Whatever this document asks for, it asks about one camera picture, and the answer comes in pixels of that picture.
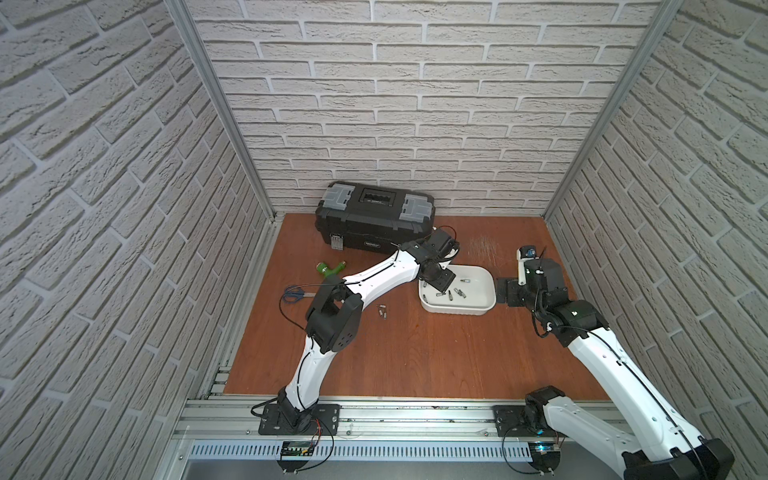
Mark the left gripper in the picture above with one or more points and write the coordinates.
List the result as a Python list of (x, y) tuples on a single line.
[(441, 276)]

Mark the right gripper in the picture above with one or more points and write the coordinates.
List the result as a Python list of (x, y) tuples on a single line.
[(512, 289)]

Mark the white plastic storage box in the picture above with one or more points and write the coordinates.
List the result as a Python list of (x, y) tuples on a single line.
[(472, 292)]

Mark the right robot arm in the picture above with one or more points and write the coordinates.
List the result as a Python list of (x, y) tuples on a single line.
[(661, 443)]

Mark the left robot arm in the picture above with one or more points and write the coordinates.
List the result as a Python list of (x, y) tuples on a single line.
[(334, 316)]

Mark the black plastic toolbox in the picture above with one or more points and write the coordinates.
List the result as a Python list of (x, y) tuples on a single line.
[(373, 218)]

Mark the right controller board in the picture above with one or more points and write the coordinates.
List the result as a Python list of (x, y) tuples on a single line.
[(545, 457)]

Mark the controller board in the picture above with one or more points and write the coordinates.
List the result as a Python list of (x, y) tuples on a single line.
[(295, 455), (545, 457)]

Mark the left controller board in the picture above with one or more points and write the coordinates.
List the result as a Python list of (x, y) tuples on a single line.
[(295, 455)]

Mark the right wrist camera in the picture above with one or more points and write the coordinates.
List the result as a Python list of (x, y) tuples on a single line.
[(524, 254)]

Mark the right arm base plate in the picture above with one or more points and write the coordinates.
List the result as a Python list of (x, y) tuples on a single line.
[(516, 420)]

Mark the blue handled scissors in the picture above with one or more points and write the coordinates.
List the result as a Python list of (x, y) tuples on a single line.
[(295, 293)]

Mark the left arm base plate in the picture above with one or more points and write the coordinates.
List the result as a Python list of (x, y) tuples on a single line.
[(318, 419)]

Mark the aluminium front rail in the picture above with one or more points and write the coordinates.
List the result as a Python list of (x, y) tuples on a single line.
[(370, 429)]

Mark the right aluminium corner post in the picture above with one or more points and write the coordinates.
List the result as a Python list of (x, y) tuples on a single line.
[(659, 24)]

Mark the aluminium corner post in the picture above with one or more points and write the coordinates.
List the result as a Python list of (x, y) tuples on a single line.
[(659, 24), (199, 56)]

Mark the left aluminium corner post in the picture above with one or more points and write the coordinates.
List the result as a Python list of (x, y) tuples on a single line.
[(199, 56)]

